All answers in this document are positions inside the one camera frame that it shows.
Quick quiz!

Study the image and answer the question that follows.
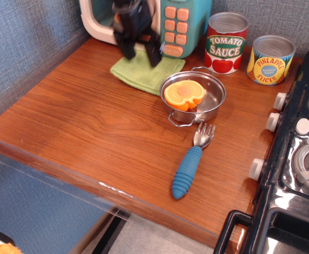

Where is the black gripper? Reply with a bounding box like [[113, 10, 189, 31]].
[[112, 1, 162, 67]]

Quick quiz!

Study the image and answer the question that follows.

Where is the green towel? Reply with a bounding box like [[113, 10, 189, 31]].
[[110, 51, 186, 96]]

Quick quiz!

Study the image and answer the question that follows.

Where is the teal toy microwave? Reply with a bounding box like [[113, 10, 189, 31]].
[[79, 1, 212, 59]]

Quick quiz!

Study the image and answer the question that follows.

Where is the orange toy fruit half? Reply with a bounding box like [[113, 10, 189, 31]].
[[164, 80, 206, 112]]

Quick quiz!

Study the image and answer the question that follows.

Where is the tomato sauce can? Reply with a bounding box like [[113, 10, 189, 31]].
[[204, 12, 249, 74]]

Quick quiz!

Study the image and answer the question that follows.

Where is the small steel pan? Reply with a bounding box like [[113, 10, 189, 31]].
[[160, 67, 226, 127]]

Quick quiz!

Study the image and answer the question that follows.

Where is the pineapple slices can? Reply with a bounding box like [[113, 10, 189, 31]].
[[246, 35, 296, 85]]

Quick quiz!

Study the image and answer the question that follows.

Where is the white stove knob top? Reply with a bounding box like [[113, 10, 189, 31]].
[[273, 93, 287, 111]]

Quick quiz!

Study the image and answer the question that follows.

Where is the white stove knob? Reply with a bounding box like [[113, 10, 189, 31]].
[[266, 113, 280, 132], [273, 93, 287, 111], [249, 158, 264, 181]]

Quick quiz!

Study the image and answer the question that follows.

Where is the white stove knob middle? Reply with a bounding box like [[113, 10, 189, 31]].
[[266, 113, 280, 132]]

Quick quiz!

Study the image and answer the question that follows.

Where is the white stove knob bottom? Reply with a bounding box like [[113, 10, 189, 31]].
[[249, 158, 264, 181]]

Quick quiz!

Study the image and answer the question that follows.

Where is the black toy stove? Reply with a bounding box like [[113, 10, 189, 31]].
[[214, 51, 309, 253]]

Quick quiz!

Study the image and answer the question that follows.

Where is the orange object bottom left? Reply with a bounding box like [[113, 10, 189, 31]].
[[0, 243, 22, 254]]

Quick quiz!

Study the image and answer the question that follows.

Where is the blue handled fork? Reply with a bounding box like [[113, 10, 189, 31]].
[[171, 123, 216, 199]]

